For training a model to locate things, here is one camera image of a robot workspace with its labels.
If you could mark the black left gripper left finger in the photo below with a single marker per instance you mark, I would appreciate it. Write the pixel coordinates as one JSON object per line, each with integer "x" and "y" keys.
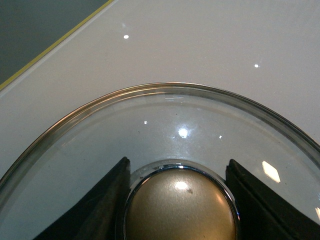
{"x": 94, "y": 216}

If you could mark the glass pot lid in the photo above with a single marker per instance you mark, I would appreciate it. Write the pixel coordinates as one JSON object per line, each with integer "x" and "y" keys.
{"x": 179, "y": 139}

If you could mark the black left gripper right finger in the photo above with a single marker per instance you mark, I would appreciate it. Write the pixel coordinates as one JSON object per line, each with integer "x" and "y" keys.
{"x": 264, "y": 215}

